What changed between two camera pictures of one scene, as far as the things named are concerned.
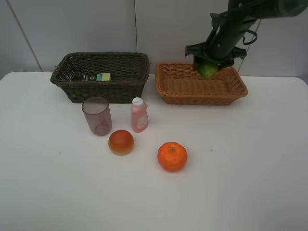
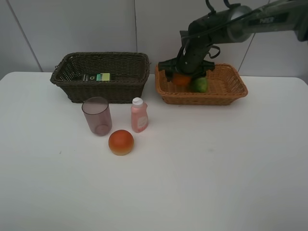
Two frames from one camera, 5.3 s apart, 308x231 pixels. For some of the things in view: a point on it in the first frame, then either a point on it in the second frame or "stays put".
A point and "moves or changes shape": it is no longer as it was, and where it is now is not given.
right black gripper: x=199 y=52 → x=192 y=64
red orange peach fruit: x=121 y=142 stays put
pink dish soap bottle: x=139 y=118 stays put
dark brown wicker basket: x=118 y=76 stays put
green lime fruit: x=208 y=70 moves or changes shape
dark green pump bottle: x=96 y=77 stays put
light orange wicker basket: x=177 y=83 stays put
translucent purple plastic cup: x=97 y=111 stays put
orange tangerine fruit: x=172 y=156 → x=180 y=79
